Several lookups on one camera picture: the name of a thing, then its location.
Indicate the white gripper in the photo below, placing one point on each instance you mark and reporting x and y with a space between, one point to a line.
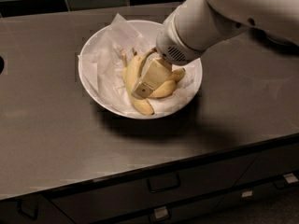
170 45

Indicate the long front banana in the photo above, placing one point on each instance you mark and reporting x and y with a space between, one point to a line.
132 74

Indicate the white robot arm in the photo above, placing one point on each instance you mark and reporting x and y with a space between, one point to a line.
223 19

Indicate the back banana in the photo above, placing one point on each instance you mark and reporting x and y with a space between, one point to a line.
177 75

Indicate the middle banana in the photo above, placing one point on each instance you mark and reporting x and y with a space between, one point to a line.
166 89

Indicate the white bowl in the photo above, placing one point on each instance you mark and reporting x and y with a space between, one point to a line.
93 78

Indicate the white paper liner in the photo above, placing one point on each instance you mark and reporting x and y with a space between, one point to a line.
109 62

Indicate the dark cabinet drawer front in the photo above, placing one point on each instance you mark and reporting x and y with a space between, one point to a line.
170 193

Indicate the black drawer handle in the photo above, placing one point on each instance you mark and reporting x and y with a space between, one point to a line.
28 208
165 182

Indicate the lower drawer handle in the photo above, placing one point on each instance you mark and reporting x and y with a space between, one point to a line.
159 214

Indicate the right drawer handle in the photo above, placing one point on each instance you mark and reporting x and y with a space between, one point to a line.
287 181

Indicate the black left drawer handle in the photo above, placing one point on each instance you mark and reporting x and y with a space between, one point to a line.
28 208

